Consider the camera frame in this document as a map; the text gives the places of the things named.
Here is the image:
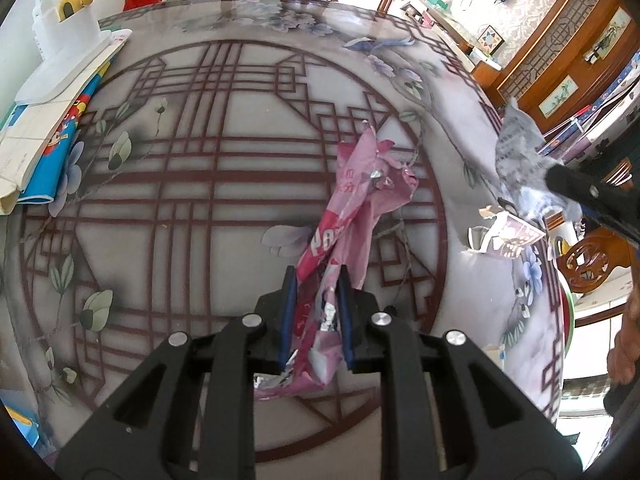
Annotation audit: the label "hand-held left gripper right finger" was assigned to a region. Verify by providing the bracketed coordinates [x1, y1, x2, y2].
[338, 265, 585, 480]

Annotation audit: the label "carved wooden chair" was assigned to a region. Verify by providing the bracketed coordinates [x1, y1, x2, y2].
[552, 157, 640, 296]

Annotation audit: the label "large printed carton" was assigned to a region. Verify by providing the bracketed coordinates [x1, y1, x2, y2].
[542, 67, 640, 161]

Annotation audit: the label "small picture frame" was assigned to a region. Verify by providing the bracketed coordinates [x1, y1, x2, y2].
[475, 25, 506, 56]

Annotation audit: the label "wooden lattice screen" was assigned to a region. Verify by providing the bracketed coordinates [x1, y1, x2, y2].
[497, 0, 640, 131]

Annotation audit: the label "grey printed wrapper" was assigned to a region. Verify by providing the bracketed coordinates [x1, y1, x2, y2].
[492, 97, 583, 223]

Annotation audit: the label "framed green picture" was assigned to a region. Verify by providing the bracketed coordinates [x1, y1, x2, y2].
[582, 7, 632, 66]
[537, 75, 581, 118]

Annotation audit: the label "torn small carton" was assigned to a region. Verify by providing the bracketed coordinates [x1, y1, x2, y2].
[467, 205, 548, 261]

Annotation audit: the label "yellow blue packet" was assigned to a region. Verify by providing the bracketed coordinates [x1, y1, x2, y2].
[2, 405, 41, 448]

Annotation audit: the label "blue cartoon book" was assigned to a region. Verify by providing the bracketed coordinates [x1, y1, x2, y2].
[17, 55, 113, 206]

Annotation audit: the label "person's right forearm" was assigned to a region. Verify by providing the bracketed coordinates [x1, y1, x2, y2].
[602, 297, 640, 416]

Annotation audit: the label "pink foil wrapper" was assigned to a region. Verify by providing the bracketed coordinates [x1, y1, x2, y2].
[252, 120, 420, 401]

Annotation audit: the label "white plastic device yellow knob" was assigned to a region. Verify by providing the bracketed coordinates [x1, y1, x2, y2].
[15, 0, 133, 106]

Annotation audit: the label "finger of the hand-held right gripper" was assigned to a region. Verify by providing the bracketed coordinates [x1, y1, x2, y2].
[545, 164, 640, 246]

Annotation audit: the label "white books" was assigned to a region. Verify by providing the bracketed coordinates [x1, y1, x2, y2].
[0, 35, 126, 216]

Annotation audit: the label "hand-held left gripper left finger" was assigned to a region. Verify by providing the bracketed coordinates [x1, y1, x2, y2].
[54, 266, 298, 480]

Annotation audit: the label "floral printed tablecloth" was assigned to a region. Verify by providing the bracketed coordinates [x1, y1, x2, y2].
[0, 0, 576, 480]

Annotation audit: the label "wooden tv cabinet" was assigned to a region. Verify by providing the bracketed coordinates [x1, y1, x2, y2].
[400, 0, 503, 86]

